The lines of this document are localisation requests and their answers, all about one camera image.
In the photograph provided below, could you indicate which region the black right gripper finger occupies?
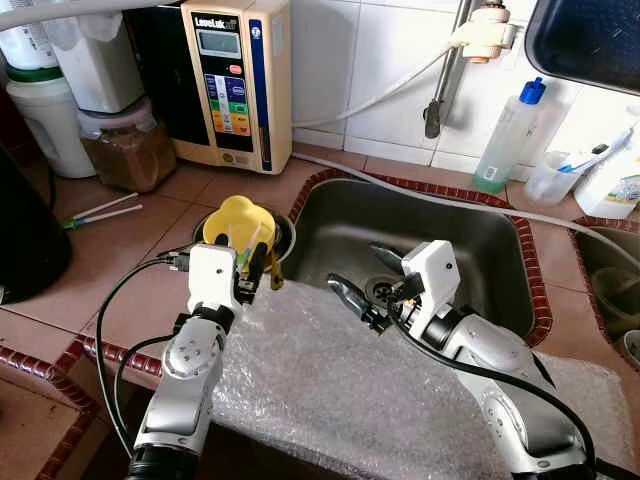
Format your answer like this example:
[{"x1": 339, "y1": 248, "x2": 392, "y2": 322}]
[
  {"x1": 369, "y1": 242, "x2": 411, "y2": 278},
  {"x1": 325, "y1": 273, "x2": 381, "y2": 323}
]

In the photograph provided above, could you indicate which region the yellow plastic cup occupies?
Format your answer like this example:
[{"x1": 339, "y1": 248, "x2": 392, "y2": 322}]
[{"x1": 202, "y1": 194, "x2": 285, "y2": 292}]

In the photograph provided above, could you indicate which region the large steel sink basin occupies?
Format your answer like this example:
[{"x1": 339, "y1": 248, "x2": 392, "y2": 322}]
[{"x1": 284, "y1": 173, "x2": 553, "y2": 348}]

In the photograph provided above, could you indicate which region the clear bubble wrap sheet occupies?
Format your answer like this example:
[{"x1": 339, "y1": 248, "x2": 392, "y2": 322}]
[{"x1": 208, "y1": 278, "x2": 638, "y2": 480}]

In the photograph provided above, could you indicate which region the white green-tipped stick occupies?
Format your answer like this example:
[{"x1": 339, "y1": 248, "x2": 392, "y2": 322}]
[
  {"x1": 62, "y1": 192, "x2": 139, "y2": 225},
  {"x1": 64, "y1": 203, "x2": 145, "y2": 231}
]

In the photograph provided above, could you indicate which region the brown powder jar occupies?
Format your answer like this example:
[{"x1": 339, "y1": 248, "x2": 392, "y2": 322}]
[{"x1": 77, "y1": 98, "x2": 180, "y2": 195}]

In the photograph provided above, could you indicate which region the cream water ionizer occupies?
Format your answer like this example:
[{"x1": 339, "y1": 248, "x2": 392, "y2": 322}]
[{"x1": 128, "y1": 0, "x2": 295, "y2": 177}]

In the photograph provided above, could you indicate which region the clear bottle blue cap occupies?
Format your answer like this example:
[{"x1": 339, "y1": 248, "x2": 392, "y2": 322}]
[{"x1": 471, "y1": 76, "x2": 549, "y2": 197}]

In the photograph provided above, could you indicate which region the clear plastic cup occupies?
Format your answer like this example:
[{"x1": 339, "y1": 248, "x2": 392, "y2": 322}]
[{"x1": 522, "y1": 148, "x2": 583, "y2": 208}]

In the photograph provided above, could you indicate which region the black kettle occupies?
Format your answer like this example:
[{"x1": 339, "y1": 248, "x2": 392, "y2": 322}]
[{"x1": 0, "y1": 143, "x2": 75, "y2": 307}]

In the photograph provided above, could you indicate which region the white container green lid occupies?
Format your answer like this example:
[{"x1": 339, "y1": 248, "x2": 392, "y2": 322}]
[{"x1": 4, "y1": 65, "x2": 98, "y2": 181}]

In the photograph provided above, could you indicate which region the small steel sink basin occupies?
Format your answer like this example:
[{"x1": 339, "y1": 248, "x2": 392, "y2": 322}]
[{"x1": 572, "y1": 222, "x2": 640, "y2": 363}]

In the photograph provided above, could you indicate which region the white plastic jug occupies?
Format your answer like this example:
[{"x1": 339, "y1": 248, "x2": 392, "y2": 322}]
[{"x1": 42, "y1": 8, "x2": 148, "y2": 116}]

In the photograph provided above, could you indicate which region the clear glass bowl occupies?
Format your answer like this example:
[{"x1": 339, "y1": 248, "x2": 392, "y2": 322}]
[{"x1": 590, "y1": 265, "x2": 640, "y2": 331}]

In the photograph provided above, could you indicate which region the white detergent bottle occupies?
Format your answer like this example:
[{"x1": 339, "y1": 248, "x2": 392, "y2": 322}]
[{"x1": 575, "y1": 118, "x2": 640, "y2": 221}]

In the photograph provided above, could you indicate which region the blue white toothbrush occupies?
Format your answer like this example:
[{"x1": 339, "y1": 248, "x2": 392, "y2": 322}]
[{"x1": 560, "y1": 125, "x2": 638, "y2": 176}]

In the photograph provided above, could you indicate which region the dark blue pan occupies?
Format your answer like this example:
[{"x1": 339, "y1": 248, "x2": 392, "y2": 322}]
[{"x1": 523, "y1": 0, "x2": 640, "y2": 98}]

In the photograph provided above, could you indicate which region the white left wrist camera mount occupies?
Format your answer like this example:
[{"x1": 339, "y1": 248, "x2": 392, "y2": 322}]
[{"x1": 186, "y1": 242, "x2": 244, "y2": 314}]

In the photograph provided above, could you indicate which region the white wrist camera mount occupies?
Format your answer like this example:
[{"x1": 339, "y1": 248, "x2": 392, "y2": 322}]
[
  {"x1": 399, "y1": 239, "x2": 463, "y2": 339},
  {"x1": 186, "y1": 242, "x2": 244, "y2": 314}
]

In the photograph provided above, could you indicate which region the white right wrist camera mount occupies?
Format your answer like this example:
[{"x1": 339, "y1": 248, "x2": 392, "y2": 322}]
[{"x1": 399, "y1": 239, "x2": 463, "y2": 339}]

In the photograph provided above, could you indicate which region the long white hose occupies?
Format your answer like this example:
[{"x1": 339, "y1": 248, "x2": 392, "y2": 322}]
[{"x1": 290, "y1": 150, "x2": 640, "y2": 269}]

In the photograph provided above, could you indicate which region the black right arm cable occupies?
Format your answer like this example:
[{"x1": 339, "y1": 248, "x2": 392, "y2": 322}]
[{"x1": 378, "y1": 300, "x2": 601, "y2": 480}]

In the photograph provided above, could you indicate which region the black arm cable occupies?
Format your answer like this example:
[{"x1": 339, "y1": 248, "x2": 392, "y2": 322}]
[
  {"x1": 378, "y1": 300, "x2": 601, "y2": 480},
  {"x1": 94, "y1": 252, "x2": 193, "y2": 456}
]

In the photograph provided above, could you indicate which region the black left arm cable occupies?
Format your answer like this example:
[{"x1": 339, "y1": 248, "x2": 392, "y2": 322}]
[{"x1": 94, "y1": 252, "x2": 193, "y2": 456}]

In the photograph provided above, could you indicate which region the white ionizer hose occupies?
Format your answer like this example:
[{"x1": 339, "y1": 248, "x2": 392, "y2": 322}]
[{"x1": 290, "y1": 42, "x2": 471, "y2": 131}]

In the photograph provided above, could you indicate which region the steel wall faucet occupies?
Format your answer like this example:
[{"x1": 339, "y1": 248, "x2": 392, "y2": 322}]
[{"x1": 423, "y1": 0, "x2": 523, "y2": 141}]

